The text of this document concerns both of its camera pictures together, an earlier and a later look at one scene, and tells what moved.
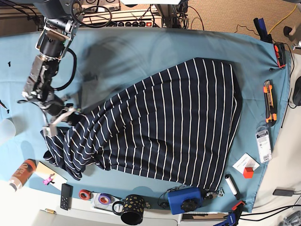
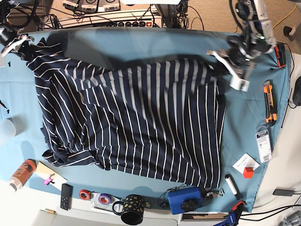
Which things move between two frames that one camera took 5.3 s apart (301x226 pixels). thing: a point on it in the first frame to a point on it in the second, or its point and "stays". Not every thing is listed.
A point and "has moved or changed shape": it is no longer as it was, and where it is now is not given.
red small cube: (248, 173) stays
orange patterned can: (22, 174) stays
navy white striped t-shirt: (178, 124) has moved or changed shape
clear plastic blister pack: (264, 143) stays
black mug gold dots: (133, 209) stays
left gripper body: (56, 109) to (20, 38)
